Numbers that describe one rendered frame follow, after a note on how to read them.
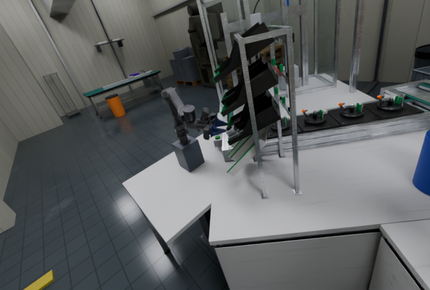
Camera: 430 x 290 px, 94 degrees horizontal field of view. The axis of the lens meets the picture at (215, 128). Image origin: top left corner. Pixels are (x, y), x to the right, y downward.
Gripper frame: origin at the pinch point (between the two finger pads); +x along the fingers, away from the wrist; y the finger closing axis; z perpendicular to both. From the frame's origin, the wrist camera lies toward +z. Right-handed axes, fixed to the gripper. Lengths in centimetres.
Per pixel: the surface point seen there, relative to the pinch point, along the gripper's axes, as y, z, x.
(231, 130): -2.2, -0.1, 6.2
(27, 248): 3, -186, -216
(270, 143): 30.7, -25.5, 29.7
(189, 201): -9, -47, -16
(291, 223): -22, -34, 38
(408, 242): -30, -24, 77
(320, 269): -25, -61, 57
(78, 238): 17, -171, -158
